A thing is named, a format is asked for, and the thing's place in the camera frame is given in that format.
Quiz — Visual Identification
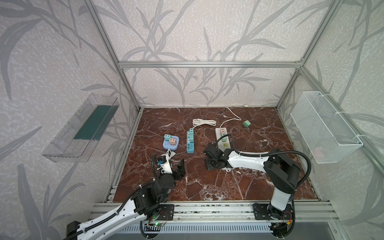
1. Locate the long white power strip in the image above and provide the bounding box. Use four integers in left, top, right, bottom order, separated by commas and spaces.
215, 127, 233, 172

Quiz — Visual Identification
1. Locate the blue square power socket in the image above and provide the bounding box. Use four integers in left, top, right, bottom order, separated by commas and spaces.
163, 134, 180, 151

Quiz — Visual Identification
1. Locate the pink cube plug front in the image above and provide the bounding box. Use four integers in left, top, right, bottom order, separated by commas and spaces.
169, 138, 177, 146

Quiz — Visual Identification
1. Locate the teal USB power strip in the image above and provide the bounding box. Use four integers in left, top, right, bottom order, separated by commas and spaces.
186, 128, 195, 154

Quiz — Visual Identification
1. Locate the green double cube plug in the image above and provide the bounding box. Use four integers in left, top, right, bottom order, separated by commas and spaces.
242, 120, 251, 129

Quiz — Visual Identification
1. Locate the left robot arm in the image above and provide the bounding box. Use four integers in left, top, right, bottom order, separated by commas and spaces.
65, 154, 186, 240

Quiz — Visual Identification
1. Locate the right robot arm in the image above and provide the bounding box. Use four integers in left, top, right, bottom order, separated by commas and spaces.
204, 134, 312, 220

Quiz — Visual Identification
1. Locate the clear plastic tray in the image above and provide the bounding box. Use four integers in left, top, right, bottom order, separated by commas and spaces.
42, 94, 120, 163

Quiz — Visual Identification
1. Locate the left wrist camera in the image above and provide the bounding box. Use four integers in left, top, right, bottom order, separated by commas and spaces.
157, 155, 173, 174

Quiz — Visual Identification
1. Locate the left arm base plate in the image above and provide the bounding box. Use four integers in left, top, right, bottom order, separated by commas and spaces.
151, 204, 175, 221

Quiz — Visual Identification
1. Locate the aluminium front rail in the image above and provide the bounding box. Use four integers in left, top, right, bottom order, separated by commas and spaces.
86, 200, 340, 224

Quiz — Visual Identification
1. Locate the coiled white strip cable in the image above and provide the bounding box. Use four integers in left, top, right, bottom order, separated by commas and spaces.
191, 118, 217, 128

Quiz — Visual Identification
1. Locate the long white strip cable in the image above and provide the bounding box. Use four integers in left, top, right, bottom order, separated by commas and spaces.
219, 107, 243, 129

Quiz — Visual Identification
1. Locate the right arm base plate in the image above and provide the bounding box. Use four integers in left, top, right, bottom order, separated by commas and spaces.
252, 203, 294, 221

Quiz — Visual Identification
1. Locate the white wire mesh basket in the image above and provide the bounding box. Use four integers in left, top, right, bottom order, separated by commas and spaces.
291, 91, 364, 164

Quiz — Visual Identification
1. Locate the aluminium cage frame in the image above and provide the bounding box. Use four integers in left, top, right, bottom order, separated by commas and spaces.
83, 1, 384, 229

